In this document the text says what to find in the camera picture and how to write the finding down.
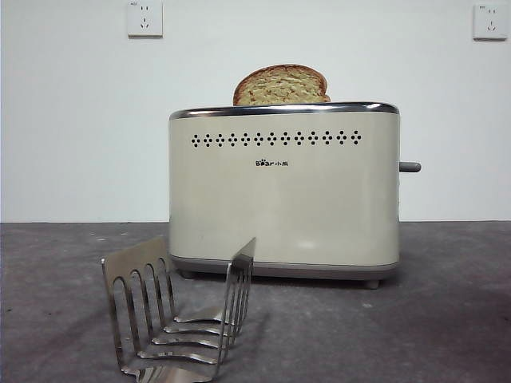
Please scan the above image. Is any stainless steel toast rack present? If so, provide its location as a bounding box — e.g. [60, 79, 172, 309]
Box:
[100, 236, 257, 383]

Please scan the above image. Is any white wall socket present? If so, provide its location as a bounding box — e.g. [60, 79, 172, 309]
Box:
[127, 0, 164, 39]
[473, 3, 509, 41]

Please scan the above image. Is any brown-crusted bread slice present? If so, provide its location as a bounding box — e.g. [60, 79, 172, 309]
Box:
[232, 63, 332, 106]

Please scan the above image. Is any cream two-slot toaster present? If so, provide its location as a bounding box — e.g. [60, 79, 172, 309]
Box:
[168, 101, 401, 290]

